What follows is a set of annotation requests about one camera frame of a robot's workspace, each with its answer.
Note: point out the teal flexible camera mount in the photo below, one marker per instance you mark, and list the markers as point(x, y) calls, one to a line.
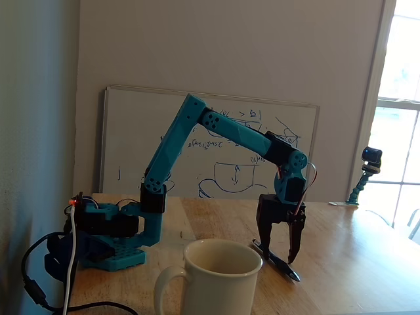
point(361, 183)

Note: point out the small black action camera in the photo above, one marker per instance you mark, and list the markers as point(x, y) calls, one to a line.
point(371, 155)

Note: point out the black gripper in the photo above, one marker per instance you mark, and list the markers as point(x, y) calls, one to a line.
point(275, 210)

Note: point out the cream ceramic mug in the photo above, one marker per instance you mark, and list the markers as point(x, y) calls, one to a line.
point(216, 288)

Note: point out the white window frame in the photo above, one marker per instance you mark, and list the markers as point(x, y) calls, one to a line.
point(370, 82)

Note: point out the teal robot arm with base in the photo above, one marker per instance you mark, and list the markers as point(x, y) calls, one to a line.
point(170, 144)

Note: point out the dark blue table clamp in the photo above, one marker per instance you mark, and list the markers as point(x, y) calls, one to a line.
point(59, 259)

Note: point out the white chair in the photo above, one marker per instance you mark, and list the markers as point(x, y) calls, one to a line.
point(414, 223)

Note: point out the dark blue ballpoint pen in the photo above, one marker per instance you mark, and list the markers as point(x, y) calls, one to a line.
point(280, 262)

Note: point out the whiteboard with blue writing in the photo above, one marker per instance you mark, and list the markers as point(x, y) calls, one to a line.
point(138, 131)

